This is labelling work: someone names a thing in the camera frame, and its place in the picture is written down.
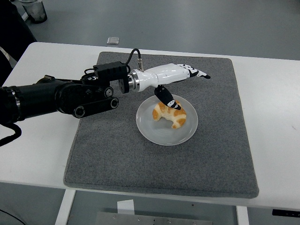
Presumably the white table leg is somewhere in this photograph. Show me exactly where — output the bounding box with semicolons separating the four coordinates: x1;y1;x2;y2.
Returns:
235;205;249;225
54;189;77;225

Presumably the black bulky background object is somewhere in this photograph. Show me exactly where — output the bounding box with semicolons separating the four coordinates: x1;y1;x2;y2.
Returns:
0;0;38;88

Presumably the grey felt mat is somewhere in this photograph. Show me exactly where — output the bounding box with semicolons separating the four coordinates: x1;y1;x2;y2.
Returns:
63;51;260;199

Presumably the thin black floor cable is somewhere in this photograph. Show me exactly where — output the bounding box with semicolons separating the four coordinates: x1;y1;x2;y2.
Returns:
0;207;18;222

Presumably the black table control box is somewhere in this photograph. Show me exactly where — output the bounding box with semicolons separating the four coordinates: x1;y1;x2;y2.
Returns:
271;209;300;216

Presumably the round pale grey plate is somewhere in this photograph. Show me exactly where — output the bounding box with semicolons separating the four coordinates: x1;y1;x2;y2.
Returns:
135;93;199;146

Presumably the golden croissant bread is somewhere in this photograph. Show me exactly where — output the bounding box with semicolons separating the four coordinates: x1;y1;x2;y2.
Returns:
152;100;188;129

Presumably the grey metal plate with screws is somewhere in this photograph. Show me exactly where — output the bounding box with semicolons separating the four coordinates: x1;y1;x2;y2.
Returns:
95;211;213;225

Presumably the dark mesh waste bin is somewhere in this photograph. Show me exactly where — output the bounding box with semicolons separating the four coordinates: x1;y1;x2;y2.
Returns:
19;0;48;24

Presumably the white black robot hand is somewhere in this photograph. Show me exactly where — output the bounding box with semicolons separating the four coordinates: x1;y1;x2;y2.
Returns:
137;62;211;111

